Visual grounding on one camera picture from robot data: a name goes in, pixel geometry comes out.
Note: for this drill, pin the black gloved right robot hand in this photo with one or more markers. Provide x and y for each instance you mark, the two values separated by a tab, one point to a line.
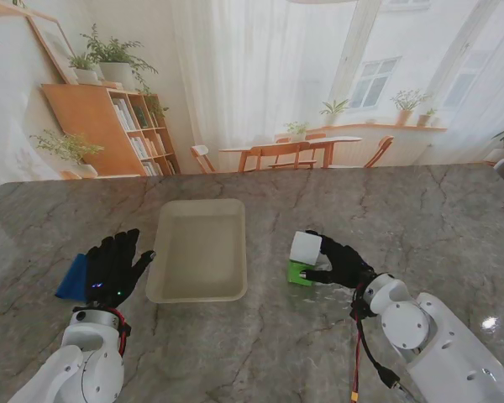
344	264

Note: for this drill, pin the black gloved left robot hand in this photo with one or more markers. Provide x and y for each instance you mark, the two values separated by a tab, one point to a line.
111	273

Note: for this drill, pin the blue plastic scraper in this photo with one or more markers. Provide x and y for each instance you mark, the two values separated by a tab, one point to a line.
73	279

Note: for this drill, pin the white square bottle cap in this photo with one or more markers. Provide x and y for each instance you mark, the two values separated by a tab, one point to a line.
306	247

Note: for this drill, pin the clear bottle with green base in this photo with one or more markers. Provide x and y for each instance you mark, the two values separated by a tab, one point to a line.
298	275

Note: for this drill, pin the cream plastic baking tray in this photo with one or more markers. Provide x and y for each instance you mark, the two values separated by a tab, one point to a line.
201	252

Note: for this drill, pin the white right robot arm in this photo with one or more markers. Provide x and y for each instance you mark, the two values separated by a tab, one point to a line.
432	344

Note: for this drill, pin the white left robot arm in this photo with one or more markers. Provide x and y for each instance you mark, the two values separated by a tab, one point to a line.
75	361

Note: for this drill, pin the printed room backdrop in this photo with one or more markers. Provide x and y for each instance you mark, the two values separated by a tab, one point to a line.
252	84

